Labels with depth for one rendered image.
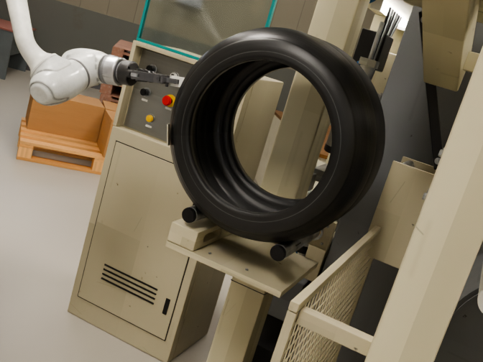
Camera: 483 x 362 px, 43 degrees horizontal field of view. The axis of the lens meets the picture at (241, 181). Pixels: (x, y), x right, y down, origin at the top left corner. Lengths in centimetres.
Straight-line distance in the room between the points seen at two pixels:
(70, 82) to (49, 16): 794
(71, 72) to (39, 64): 9
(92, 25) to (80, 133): 429
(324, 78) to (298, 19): 827
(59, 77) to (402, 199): 105
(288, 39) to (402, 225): 65
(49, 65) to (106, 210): 104
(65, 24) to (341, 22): 800
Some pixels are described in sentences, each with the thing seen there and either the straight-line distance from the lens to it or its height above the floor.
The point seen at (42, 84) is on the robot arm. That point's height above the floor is 113.
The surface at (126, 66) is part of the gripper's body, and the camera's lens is 191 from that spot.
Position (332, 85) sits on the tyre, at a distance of 156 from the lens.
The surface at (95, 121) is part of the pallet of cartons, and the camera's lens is 558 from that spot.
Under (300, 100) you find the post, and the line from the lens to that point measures 199.
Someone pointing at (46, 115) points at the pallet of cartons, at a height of 30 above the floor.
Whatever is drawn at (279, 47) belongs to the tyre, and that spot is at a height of 142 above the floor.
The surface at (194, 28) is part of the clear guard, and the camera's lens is 256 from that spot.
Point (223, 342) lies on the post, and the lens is 224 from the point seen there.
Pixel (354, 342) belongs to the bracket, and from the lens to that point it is 114.
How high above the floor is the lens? 142
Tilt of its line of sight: 13 degrees down
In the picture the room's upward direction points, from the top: 17 degrees clockwise
